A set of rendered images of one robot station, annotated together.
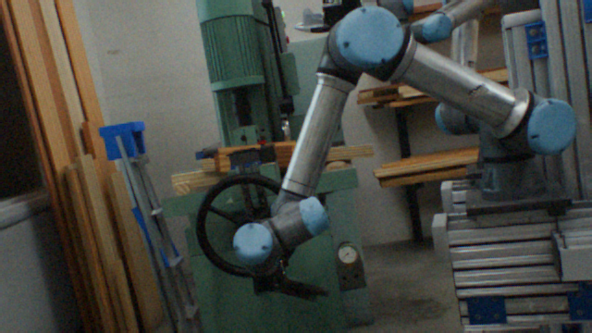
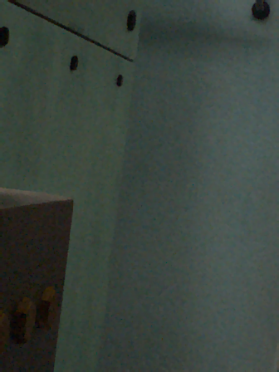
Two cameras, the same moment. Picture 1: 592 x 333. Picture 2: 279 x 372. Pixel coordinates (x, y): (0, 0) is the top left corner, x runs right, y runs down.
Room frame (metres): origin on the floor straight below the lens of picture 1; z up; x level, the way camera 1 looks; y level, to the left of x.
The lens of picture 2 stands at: (1.40, -0.23, 0.65)
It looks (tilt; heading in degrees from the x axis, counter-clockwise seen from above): 3 degrees down; 8
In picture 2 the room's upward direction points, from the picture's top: 7 degrees clockwise
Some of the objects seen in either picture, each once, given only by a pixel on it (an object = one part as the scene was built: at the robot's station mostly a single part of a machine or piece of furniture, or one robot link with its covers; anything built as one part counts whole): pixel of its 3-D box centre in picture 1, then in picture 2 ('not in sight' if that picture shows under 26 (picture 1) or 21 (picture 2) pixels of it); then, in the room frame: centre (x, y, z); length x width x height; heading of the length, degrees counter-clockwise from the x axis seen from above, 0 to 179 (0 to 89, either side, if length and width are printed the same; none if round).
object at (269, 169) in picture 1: (255, 179); not in sight; (1.71, 0.12, 0.92); 0.15 x 0.13 x 0.09; 88
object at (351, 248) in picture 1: (348, 254); not in sight; (1.68, -0.11, 0.65); 0.06 x 0.04 x 0.08; 88
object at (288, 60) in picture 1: (286, 75); not in sight; (2.11, -0.02, 1.23); 0.09 x 0.08 x 0.15; 178
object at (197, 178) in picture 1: (261, 168); not in sight; (1.92, 0.12, 0.93); 0.60 x 0.02 x 0.05; 88
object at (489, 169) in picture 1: (511, 173); not in sight; (1.36, -0.50, 0.87); 0.15 x 0.15 x 0.10
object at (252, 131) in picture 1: (249, 139); not in sight; (1.92, 0.14, 1.03); 0.14 x 0.07 x 0.09; 178
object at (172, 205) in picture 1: (260, 190); not in sight; (1.79, 0.12, 0.87); 0.61 x 0.30 x 0.06; 88
